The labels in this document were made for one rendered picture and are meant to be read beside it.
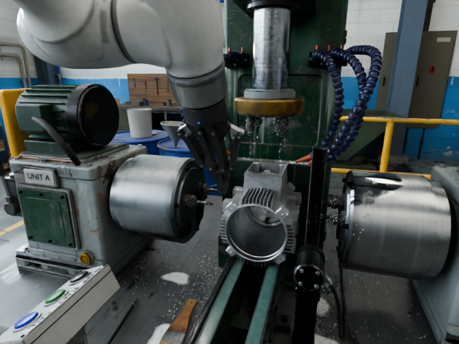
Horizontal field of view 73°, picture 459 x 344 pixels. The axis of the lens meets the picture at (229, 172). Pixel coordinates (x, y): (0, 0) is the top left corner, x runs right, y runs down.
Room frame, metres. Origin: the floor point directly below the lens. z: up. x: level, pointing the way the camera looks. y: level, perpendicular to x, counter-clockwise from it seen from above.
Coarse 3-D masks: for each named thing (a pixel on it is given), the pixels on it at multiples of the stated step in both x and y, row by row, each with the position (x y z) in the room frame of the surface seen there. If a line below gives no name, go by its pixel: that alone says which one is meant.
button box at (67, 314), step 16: (96, 272) 0.44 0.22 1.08; (112, 272) 0.46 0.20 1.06; (64, 288) 0.42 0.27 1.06; (80, 288) 0.40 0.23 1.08; (96, 288) 0.42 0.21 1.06; (112, 288) 0.44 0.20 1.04; (48, 304) 0.38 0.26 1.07; (64, 304) 0.37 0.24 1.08; (80, 304) 0.38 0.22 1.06; (96, 304) 0.41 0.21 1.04; (48, 320) 0.34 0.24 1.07; (64, 320) 0.35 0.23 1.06; (80, 320) 0.37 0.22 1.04; (0, 336) 0.33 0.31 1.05; (16, 336) 0.31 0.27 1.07; (32, 336) 0.31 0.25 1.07; (48, 336) 0.33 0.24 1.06; (64, 336) 0.34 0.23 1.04
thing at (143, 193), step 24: (120, 168) 0.84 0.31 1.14; (144, 168) 0.81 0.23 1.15; (168, 168) 0.80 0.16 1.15; (192, 168) 0.85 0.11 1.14; (120, 192) 0.77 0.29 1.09; (144, 192) 0.76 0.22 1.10; (168, 192) 0.74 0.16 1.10; (192, 192) 0.84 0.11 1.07; (120, 216) 0.76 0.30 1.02; (144, 216) 0.74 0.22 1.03; (168, 216) 0.72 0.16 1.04; (192, 216) 0.83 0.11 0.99; (168, 240) 0.77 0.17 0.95
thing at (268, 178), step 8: (248, 168) 0.82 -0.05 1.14; (256, 168) 0.87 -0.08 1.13; (264, 168) 0.88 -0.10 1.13; (272, 168) 0.87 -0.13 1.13; (280, 168) 0.85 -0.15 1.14; (248, 176) 0.77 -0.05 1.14; (256, 176) 0.77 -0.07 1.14; (264, 176) 0.76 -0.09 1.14; (272, 176) 0.76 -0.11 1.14; (280, 176) 0.75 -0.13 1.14; (248, 184) 0.77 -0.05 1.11; (256, 184) 0.77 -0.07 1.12; (264, 184) 0.76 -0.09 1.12; (272, 184) 0.76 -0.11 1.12; (280, 184) 0.75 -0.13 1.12; (280, 192) 0.75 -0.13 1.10; (280, 200) 0.75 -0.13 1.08
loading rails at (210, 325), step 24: (240, 264) 0.70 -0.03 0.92; (216, 288) 0.59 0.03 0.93; (240, 288) 0.67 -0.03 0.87; (264, 288) 0.61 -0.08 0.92; (288, 288) 0.75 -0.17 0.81; (216, 312) 0.53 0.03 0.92; (264, 312) 0.53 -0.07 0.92; (192, 336) 0.46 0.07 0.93; (216, 336) 0.48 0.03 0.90; (240, 336) 0.56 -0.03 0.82; (264, 336) 0.46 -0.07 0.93
